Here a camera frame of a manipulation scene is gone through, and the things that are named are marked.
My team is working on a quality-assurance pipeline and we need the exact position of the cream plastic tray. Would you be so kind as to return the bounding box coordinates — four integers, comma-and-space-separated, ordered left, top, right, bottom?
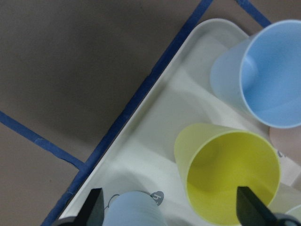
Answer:
57, 18, 301, 226

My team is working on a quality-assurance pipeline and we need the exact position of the blue plastic cup far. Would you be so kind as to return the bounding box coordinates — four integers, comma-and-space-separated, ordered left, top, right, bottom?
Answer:
210, 19, 301, 129

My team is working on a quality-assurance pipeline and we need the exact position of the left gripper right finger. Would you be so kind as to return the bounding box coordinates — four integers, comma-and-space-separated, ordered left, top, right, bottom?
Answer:
237, 186, 301, 226

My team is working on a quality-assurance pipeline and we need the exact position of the blue plastic cup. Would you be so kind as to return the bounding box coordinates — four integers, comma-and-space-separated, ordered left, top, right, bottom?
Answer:
210, 19, 301, 129
103, 191, 167, 226

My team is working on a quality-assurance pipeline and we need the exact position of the yellow plastic cup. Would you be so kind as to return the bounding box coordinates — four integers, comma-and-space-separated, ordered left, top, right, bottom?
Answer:
174, 123, 281, 226

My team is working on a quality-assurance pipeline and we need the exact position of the blue plastic cup near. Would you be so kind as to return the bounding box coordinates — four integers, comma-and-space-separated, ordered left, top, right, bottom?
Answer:
103, 191, 167, 226

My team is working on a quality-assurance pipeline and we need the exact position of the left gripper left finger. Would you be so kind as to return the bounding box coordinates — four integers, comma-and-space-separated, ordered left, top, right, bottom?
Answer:
52, 188, 104, 226

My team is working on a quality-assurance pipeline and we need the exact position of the pink plastic cup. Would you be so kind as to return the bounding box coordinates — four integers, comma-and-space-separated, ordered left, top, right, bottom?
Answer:
269, 126, 301, 166

